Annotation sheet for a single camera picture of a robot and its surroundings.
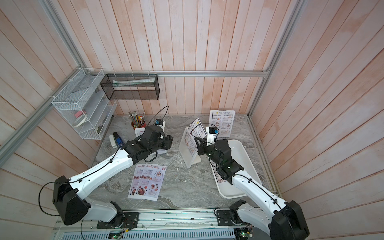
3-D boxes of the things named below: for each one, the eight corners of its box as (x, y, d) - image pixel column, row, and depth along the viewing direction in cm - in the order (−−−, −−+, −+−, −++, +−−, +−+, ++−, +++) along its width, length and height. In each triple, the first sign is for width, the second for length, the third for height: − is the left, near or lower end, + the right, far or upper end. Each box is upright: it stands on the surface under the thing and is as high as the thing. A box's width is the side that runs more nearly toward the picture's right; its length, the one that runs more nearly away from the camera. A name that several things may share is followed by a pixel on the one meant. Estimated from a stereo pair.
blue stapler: (119, 148, 103) (116, 144, 99) (115, 137, 109) (112, 132, 105) (124, 145, 104) (121, 141, 100) (120, 135, 110) (117, 130, 106)
